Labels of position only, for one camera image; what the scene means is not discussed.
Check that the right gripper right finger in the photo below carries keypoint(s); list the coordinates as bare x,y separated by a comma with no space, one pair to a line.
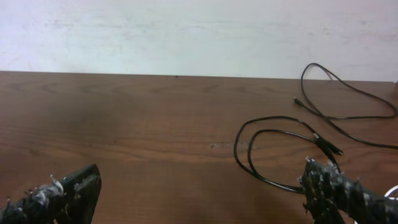
329,192

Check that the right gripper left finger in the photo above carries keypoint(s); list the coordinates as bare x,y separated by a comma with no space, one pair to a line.
71,199

